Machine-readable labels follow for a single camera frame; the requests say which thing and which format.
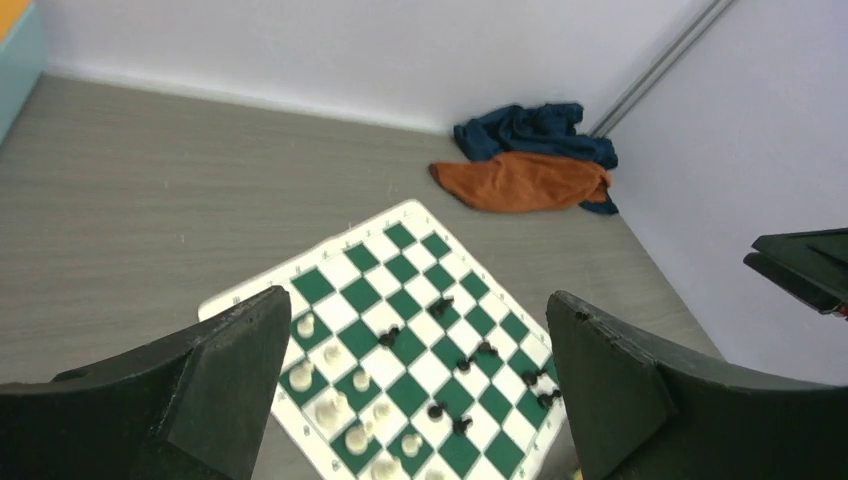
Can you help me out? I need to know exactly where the black chess rook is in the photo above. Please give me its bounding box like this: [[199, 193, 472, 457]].
[[378, 325, 401, 348]]

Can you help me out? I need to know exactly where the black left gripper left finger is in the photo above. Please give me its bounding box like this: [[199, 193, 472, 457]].
[[1, 286, 292, 479]]

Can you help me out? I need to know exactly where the black chess knight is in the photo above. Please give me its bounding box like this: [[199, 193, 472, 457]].
[[428, 297, 454, 319]]

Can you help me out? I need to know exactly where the orange brown cloth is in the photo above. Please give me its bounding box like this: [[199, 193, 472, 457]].
[[428, 151, 619, 215]]

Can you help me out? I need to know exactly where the aluminium wall rail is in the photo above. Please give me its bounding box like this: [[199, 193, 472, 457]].
[[589, 0, 736, 136]]

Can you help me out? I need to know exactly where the dark blue cloth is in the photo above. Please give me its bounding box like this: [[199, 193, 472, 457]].
[[453, 103, 619, 175]]

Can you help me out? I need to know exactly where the yellow teal drawer box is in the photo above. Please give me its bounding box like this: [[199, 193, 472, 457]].
[[1, 0, 47, 142]]

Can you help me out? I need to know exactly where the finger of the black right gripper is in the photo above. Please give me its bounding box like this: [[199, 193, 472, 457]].
[[743, 227, 847, 316]]

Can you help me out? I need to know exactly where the white chess bishop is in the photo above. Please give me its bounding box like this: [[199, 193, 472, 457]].
[[315, 392, 348, 430]]

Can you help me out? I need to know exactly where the white chess rook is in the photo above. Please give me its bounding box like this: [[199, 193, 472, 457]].
[[295, 312, 315, 339]]

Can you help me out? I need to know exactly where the white chess knight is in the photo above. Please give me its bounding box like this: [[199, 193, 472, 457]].
[[288, 359, 314, 392]]

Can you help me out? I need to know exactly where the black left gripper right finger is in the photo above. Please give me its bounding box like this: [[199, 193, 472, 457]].
[[546, 290, 847, 479]]

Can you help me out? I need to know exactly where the green white chess mat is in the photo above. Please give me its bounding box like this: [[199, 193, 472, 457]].
[[198, 200, 566, 479]]

